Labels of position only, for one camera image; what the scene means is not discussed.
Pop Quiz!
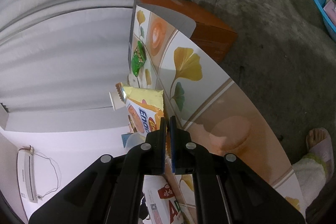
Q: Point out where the yellow biscuit packet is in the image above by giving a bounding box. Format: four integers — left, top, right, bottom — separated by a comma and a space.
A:
116, 83, 164, 137

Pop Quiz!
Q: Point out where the white red paper package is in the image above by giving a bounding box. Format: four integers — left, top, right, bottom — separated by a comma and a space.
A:
142, 175, 195, 224

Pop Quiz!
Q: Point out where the white air conditioner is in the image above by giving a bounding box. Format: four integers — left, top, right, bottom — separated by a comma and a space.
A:
17, 148, 38, 203

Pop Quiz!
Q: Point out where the foot in pink slipper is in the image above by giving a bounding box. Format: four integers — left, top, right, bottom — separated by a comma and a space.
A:
293, 128, 335, 210

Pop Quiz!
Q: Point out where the white paper cup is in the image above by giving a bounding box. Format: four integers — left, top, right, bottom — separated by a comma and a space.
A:
109, 91, 125, 111

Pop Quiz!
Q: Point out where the patterned tablecloth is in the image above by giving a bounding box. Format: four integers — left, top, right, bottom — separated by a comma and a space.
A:
129, 4, 305, 223

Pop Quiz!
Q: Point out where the green snack packet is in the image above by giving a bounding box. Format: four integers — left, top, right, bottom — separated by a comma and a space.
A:
131, 40, 146, 77

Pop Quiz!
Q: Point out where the grey curtain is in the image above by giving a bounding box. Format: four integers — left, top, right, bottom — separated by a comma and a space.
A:
0, 0, 190, 132

